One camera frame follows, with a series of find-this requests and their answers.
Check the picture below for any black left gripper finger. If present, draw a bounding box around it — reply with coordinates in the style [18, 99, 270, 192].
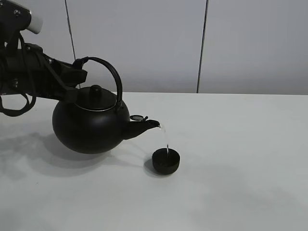
[50, 59, 88, 84]

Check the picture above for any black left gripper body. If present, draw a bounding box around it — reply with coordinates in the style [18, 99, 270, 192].
[0, 43, 78, 103]

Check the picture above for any black round teapot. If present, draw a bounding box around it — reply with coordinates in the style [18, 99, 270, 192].
[52, 57, 160, 154]

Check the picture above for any small black teacup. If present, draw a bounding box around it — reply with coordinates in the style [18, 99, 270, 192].
[152, 148, 180, 175]

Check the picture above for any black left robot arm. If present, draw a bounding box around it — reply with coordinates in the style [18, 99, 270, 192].
[0, 0, 87, 103]

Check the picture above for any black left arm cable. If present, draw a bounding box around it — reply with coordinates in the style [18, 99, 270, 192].
[0, 33, 38, 118]

